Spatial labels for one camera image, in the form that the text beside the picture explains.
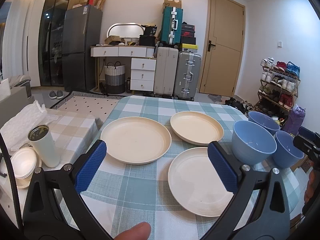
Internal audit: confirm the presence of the blue bowl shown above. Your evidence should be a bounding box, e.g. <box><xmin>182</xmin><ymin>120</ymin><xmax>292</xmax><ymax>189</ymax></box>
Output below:
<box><xmin>232</xmin><ymin>120</ymin><xmax>277</xmax><ymax>165</ymax></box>
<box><xmin>248</xmin><ymin>111</ymin><xmax>280</xmax><ymax>135</ymax></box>
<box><xmin>272</xmin><ymin>131</ymin><xmax>304</xmax><ymax>168</ymax></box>

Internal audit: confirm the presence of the cream plate front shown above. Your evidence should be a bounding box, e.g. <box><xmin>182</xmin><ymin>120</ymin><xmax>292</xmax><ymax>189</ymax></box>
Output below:
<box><xmin>168</xmin><ymin>147</ymin><xmax>233</xmax><ymax>217</ymax></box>

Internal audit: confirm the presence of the cream plate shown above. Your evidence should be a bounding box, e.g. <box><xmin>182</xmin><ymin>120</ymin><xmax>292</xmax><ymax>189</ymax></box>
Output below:
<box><xmin>168</xmin><ymin>147</ymin><xmax>233</xmax><ymax>217</ymax></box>
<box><xmin>100</xmin><ymin>116</ymin><xmax>172</xmax><ymax>165</ymax></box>
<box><xmin>170</xmin><ymin>111</ymin><xmax>224</xmax><ymax>146</ymax></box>

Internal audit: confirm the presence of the blue bowl back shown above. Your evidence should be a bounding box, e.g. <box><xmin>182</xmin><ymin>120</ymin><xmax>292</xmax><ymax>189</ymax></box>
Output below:
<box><xmin>248</xmin><ymin>111</ymin><xmax>280</xmax><ymax>135</ymax></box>

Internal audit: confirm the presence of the cream plate back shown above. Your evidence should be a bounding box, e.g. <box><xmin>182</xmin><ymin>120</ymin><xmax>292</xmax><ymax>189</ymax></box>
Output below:
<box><xmin>170</xmin><ymin>111</ymin><xmax>224</xmax><ymax>146</ymax></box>

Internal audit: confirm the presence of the right hand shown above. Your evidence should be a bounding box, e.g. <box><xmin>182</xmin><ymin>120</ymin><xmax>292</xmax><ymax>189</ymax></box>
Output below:
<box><xmin>304</xmin><ymin>168</ymin><xmax>319</xmax><ymax>205</ymax></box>

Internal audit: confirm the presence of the left hand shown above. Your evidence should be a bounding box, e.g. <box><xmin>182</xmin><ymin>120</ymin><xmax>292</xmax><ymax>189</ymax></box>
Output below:
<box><xmin>114</xmin><ymin>222</ymin><xmax>151</xmax><ymax>240</ymax></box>

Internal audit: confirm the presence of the purple bag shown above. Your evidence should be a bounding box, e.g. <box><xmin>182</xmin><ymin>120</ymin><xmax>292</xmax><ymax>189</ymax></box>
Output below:
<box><xmin>282</xmin><ymin>104</ymin><xmax>306</xmax><ymax>136</ymax></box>

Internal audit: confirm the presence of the green checked tablecloth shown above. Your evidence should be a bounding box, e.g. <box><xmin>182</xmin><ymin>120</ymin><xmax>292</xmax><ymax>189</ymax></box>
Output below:
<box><xmin>81</xmin><ymin>95</ymin><xmax>245</xmax><ymax>239</ymax></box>

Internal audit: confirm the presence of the beige checked cloth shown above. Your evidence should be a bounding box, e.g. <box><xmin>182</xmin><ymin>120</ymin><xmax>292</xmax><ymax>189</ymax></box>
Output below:
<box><xmin>40</xmin><ymin>109</ymin><xmax>103</xmax><ymax>169</ymax></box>

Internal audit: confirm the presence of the white thermos cup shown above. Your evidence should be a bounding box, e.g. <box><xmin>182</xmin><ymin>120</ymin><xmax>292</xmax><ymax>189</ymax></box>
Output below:
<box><xmin>28</xmin><ymin>124</ymin><xmax>60</xmax><ymax>168</ymax></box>

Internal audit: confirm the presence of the wooden shoe rack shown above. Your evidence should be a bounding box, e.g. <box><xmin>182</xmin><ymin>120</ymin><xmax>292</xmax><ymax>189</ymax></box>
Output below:
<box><xmin>253</xmin><ymin>57</ymin><xmax>300</xmax><ymax>126</ymax></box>

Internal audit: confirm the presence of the dotted patterned rug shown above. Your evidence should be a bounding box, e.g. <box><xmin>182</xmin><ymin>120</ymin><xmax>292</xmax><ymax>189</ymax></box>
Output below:
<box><xmin>51</xmin><ymin>91</ymin><xmax>123</xmax><ymax>122</ymax></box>

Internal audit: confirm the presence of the grey slippers pair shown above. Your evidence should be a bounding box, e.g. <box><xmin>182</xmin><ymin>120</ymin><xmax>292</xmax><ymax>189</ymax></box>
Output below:
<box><xmin>49</xmin><ymin>90</ymin><xmax>63</xmax><ymax>100</ymax></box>

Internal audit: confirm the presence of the silver aluminium suitcase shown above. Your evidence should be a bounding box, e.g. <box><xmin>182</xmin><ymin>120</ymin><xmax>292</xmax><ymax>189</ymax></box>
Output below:
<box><xmin>173</xmin><ymin>51</ymin><xmax>201</xmax><ymax>101</ymax></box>

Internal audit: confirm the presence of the woven laundry basket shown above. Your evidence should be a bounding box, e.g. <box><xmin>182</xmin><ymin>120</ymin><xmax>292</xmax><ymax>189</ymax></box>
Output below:
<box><xmin>104</xmin><ymin>61</ymin><xmax>125</xmax><ymax>94</ymax></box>

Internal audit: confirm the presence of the white drawer unit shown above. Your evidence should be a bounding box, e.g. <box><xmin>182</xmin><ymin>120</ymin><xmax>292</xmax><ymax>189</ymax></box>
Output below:
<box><xmin>130</xmin><ymin>58</ymin><xmax>156</xmax><ymax>92</ymax></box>

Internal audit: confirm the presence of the beige suitcase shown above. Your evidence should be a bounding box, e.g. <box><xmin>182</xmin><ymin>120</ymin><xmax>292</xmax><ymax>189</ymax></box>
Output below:
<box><xmin>153</xmin><ymin>47</ymin><xmax>178</xmax><ymax>96</ymax></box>

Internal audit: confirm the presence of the white dressing desk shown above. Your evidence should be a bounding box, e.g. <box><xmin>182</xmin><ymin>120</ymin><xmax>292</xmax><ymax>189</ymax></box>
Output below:
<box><xmin>91</xmin><ymin>45</ymin><xmax>156</xmax><ymax>77</ymax></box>

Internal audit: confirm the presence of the tan wooden door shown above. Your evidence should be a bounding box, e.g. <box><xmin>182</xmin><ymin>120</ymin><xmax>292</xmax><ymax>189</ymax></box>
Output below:
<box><xmin>199</xmin><ymin>0</ymin><xmax>246</xmax><ymax>96</ymax></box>

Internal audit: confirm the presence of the stack of shoe boxes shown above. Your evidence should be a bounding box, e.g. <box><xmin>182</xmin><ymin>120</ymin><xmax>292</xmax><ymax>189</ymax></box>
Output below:
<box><xmin>180</xmin><ymin>22</ymin><xmax>198</xmax><ymax>53</ymax></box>

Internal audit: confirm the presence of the black glass cabinet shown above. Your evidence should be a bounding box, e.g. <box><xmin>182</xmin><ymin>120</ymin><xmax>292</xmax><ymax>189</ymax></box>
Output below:
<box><xmin>38</xmin><ymin>0</ymin><xmax>69</xmax><ymax>86</ymax></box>

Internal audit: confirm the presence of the dark grey refrigerator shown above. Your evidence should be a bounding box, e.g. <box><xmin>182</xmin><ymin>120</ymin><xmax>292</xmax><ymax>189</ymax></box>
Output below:
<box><xmin>62</xmin><ymin>5</ymin><xmax>103</xmax><ymax>92</ymax></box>

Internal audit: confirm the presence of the black bag on desk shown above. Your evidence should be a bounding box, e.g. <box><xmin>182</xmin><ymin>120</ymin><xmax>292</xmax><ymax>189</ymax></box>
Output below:
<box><xmin>139</xmin><ymin>25</ymin><xmax>157</xmax><ymax>47</ymax></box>

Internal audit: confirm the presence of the oval white mirror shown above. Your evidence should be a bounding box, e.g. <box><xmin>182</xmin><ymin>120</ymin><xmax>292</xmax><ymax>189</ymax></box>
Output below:
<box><xmin>106</xmin><ymin>23</ymin><xmax>145</xmax><ymax>39</ymax></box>

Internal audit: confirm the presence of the teal suitcase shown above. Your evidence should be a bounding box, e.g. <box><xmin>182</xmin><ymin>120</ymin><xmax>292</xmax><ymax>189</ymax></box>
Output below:
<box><xmin>159</xmin><ymin>7</ymin><xmax>183</xmax><ymax>48</ymax></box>

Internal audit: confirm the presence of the cardboard box on suitcase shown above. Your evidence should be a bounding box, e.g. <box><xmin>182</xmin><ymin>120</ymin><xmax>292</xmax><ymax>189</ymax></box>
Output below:
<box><xmin>163</xmin><ymin>0</ymin><xmax>182</xmax><ymax>9</ymax></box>

